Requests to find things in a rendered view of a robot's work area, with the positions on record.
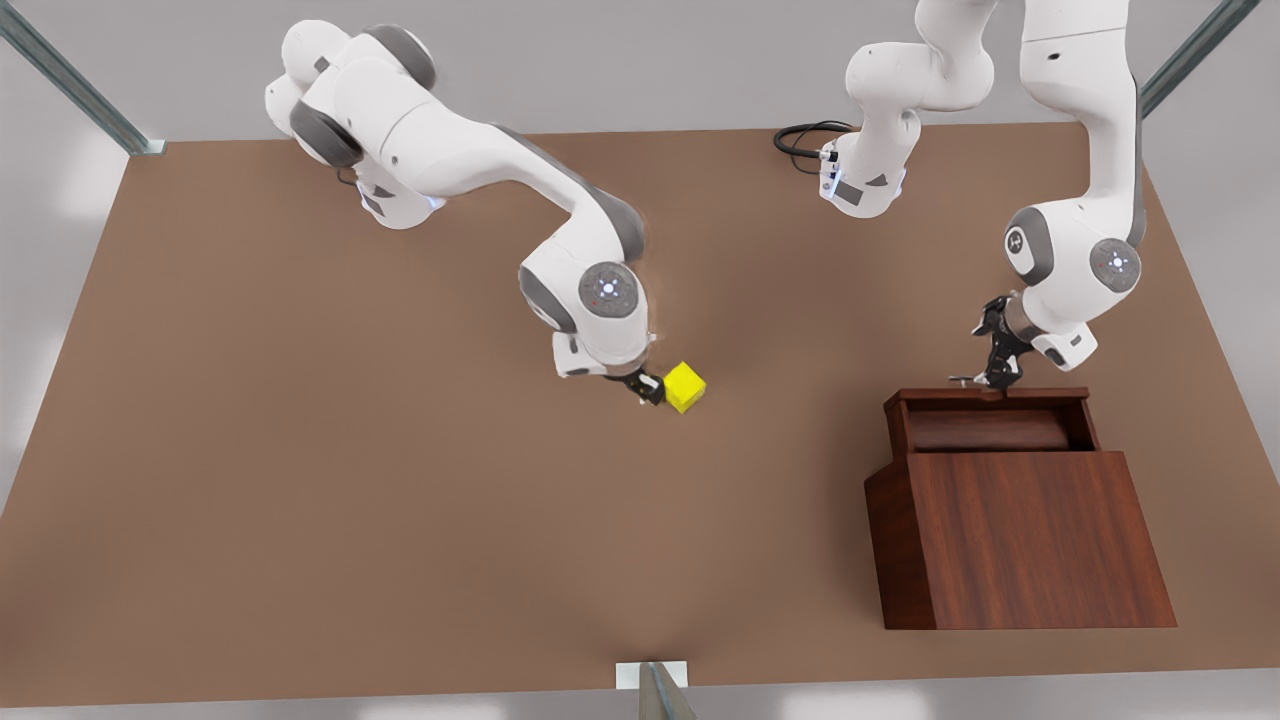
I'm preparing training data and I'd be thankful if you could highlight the yellow cube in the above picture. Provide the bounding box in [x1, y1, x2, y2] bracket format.
[663, 361, 707, 415]

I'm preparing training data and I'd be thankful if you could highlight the brown wooden drawer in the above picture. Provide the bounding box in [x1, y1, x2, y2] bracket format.
[883, 387, 1101, 458]

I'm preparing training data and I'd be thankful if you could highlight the brown wooden cabinet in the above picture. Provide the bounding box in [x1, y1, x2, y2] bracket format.
[864, 450, 1178, 631]

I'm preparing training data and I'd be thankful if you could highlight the black cable loop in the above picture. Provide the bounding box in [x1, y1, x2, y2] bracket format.
[773, 121, 857, 174]

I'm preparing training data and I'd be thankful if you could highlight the silver frame post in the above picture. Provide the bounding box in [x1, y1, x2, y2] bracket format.
[1139, 0, 1263, 119]
[615, 660, 699, 720]
[0, 0, 167, 157]

